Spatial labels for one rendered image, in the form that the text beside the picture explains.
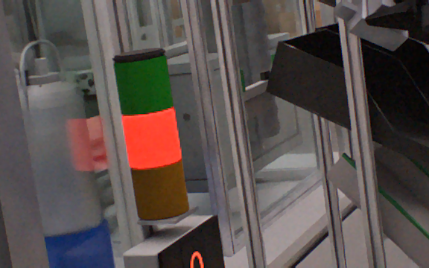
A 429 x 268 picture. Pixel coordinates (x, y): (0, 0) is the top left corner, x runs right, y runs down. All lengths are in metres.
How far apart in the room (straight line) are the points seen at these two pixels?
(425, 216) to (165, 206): 0.57
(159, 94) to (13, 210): 0.70
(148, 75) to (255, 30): 1.43
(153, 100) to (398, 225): 0.50
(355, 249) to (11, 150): 2.42
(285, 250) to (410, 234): 0.88
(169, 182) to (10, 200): 0.71
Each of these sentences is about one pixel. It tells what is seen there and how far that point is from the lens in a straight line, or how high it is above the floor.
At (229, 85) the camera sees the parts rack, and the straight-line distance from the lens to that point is 1.31.
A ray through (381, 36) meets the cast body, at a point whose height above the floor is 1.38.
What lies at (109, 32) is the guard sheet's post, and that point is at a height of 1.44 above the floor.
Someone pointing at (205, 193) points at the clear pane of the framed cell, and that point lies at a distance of 2.14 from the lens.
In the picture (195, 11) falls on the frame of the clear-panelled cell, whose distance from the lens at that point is 2.05.
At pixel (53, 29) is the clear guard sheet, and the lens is 0.86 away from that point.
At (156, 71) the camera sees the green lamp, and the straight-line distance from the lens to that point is 0.90.
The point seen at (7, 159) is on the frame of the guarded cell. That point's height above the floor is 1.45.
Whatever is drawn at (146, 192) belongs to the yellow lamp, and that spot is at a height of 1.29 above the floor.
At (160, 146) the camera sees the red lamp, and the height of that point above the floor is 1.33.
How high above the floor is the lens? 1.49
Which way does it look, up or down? 10 degrees down
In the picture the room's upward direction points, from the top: 8 degrees counter-clockwise
